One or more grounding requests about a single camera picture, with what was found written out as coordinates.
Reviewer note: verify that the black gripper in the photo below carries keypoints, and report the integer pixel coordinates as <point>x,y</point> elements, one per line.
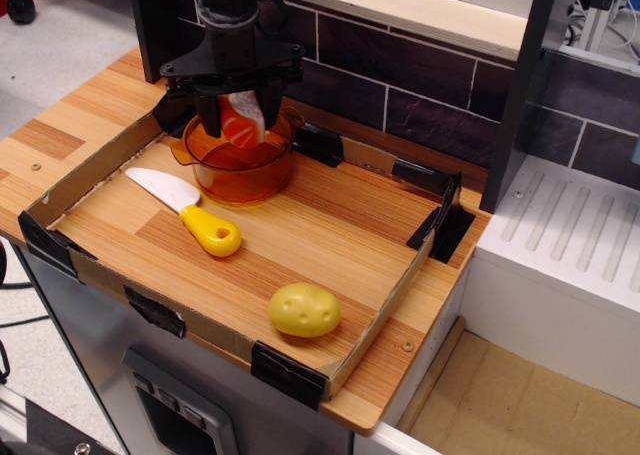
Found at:
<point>233,61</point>

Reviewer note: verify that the salmon sushi toy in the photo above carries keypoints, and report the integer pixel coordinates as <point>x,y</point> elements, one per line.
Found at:
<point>242,120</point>

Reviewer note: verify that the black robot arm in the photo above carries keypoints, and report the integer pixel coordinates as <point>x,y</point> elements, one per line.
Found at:
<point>224,15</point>

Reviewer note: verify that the orange transparent pot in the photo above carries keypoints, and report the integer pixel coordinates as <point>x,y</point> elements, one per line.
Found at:
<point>238,175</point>

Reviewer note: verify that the cardboard fence with black tape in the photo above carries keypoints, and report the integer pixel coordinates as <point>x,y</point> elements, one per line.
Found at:
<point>343,228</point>

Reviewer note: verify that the yellow toy potato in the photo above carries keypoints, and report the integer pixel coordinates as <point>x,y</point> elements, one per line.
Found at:
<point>304,310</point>

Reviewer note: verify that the black caster wheel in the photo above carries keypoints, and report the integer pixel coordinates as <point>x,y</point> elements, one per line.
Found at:
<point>21,12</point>

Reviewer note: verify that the silver oven control panel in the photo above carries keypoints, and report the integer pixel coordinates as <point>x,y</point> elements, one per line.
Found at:
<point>182,420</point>

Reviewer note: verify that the white sink drainboard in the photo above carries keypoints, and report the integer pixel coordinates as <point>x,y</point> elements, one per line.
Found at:
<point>555,277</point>

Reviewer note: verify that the yellow handled toy knife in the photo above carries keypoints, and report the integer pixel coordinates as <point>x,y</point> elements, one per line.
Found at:
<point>218,237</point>

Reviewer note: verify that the dark grey vertical post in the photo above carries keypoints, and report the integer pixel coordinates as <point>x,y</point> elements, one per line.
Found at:
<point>543,36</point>

